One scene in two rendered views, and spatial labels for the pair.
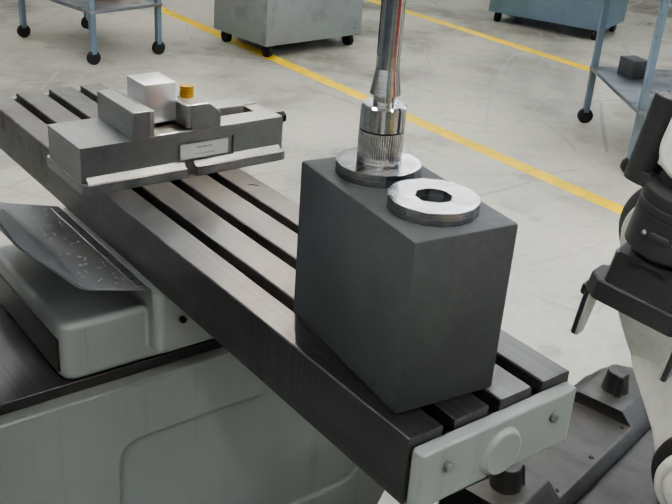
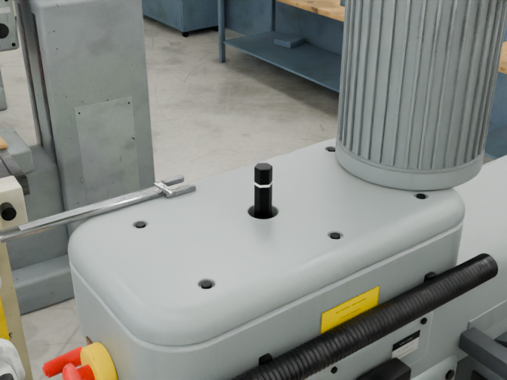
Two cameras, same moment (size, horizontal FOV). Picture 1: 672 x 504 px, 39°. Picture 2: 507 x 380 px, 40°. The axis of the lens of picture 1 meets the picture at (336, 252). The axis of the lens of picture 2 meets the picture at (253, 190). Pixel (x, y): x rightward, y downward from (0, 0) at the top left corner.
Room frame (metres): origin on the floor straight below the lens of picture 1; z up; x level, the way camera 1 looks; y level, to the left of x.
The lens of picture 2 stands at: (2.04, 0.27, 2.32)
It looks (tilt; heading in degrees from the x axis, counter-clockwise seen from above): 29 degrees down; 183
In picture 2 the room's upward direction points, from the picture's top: straight up
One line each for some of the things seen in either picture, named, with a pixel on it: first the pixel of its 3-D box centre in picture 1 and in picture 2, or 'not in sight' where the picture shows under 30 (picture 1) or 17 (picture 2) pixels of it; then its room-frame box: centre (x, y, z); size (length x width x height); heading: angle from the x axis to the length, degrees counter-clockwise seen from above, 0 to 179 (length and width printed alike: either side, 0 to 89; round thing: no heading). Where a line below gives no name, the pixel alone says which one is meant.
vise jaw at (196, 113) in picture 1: (184, 104); not in sight; (1.41, 0.25, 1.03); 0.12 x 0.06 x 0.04; 39
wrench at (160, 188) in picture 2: not in sight; (99, 207); (1.32, 0.05, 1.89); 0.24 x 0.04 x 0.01; 126
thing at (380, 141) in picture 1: (381, 136); not in sight; (0.92, -0.04, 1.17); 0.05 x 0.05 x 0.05
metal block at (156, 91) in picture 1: (151, 97); not in sight; (1.37, 0.30, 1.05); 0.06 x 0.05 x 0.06; 39
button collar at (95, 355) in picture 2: not in sight; (99, 369); (1.45, 0.07, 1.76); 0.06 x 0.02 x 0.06; 39
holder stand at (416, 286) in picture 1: (395, 266); not in sight; (0.88, -0.06, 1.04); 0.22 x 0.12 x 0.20; 31
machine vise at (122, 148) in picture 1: (169, 128); not in sight; (1.39, 0.27, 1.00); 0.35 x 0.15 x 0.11; 129
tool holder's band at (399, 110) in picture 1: (383, 107); not in sight; (0.92, -0.04, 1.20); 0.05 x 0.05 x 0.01
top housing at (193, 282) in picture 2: not in sight; (271, 261); (1.30, 0.26, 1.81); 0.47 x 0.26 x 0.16; 129
